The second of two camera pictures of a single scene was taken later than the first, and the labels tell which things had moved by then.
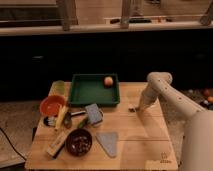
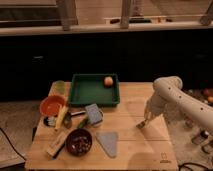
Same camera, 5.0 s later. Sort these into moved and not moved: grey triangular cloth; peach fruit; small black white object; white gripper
Moved: white gripper
Not moved: small black white object; peach fruit; grey triangular cloth
